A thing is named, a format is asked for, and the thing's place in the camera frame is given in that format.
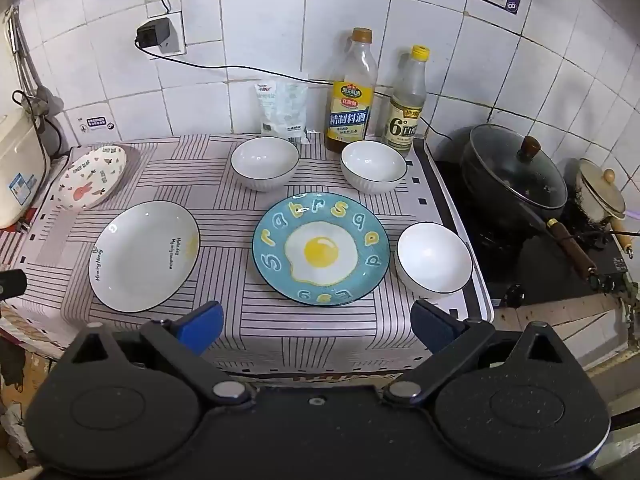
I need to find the white bowl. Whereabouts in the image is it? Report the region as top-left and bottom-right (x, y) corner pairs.
(395, 222), (474, 304)
(230, 136), (300, 193)
(341, 140), (408, 195)

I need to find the white oval plate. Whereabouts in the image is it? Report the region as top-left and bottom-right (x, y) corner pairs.
(88, 200), (201, 313)

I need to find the pink rabbit pattern plate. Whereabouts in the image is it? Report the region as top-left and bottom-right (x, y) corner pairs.
(53, 145), (128, 211)

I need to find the blue fried egg plate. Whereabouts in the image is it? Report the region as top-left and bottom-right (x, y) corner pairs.
(252, 193), (390, 307)

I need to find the black gas stove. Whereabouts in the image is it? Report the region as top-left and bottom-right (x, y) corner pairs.
(436, 159), (632, 309)

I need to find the white rice cooker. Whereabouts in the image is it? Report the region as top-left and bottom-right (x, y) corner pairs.
(0, 108), (50, 229)

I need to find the striped table mat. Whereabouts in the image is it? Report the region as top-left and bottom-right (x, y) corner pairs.
(1, 134), (465, 375)

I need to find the black wok with lid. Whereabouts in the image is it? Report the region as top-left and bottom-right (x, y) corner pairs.
(461, 124), (600, 286)

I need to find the hanging metal ladle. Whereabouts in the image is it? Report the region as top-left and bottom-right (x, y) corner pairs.
(2, 4), (58, 119)

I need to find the cream enamel pot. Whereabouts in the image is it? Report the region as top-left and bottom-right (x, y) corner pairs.
(575, 158), (639, 259)

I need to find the white vinegar bottle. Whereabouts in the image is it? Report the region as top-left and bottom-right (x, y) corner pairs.
(383, 44), (431, 153)

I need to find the white salt bag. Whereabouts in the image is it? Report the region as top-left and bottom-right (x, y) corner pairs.
(254, 80), (309, 145)

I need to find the cooking wine bottle yellow label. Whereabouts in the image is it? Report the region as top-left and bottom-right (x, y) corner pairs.
(326, 27), (378, 153)

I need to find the black power adapter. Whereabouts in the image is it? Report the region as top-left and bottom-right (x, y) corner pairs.
(134, 16), (171, 49)

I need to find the small wall label sticker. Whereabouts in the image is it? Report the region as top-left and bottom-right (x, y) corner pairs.
(79, 116), (115, 132)

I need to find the black power cable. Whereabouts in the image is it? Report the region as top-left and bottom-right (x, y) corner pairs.
(79, 0), (467, 141)

